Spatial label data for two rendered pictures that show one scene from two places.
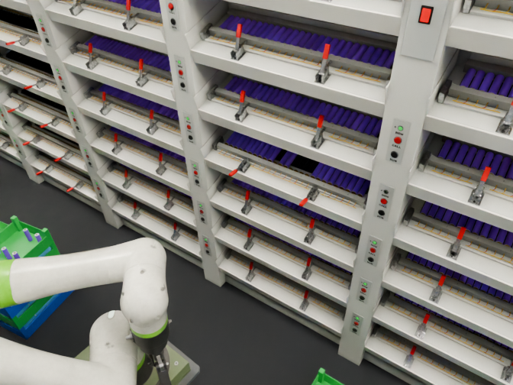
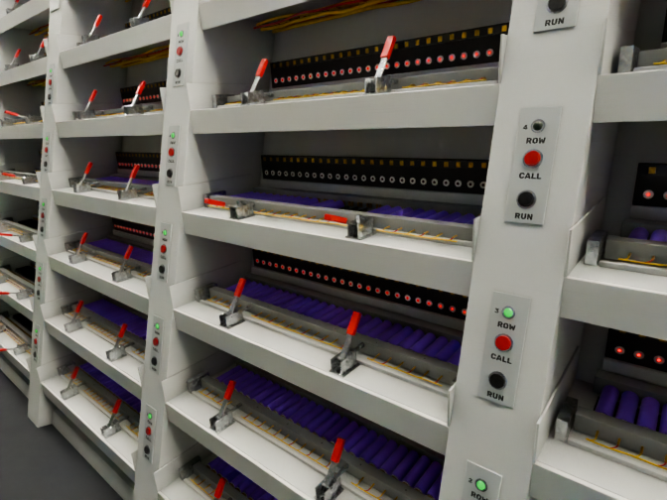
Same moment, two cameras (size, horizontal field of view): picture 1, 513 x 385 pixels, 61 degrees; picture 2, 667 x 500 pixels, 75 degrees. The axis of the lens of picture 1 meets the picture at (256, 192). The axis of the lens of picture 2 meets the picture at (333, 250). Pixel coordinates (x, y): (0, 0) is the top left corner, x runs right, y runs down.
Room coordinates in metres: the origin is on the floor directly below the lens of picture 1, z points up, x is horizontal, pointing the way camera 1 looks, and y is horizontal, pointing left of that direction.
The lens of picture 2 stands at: (0.40, -0.17, 0.79)
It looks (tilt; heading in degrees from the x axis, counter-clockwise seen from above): 5 degrees down; 3
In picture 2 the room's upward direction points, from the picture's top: 7 degrees clockwise
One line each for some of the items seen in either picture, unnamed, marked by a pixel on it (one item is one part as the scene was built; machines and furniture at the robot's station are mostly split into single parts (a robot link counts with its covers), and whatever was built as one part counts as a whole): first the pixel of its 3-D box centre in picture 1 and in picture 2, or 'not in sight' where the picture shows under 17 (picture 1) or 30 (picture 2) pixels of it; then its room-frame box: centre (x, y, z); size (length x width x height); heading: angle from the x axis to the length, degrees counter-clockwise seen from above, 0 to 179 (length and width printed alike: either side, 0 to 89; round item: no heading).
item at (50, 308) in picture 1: (33, 299); not in sight; (1.19, 1.02, 0.04); 0.30 x 0.20 x 0.08; 153
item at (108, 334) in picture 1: (117, 346); not in sight; (0.69, 0.43, 0.48); 0.16 x 0.13 x 0.19; 9
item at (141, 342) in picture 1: (149, 328); not in sight; (0.61, 0.28, 0.71); 0.12 x 0.09 x 0.06; 115
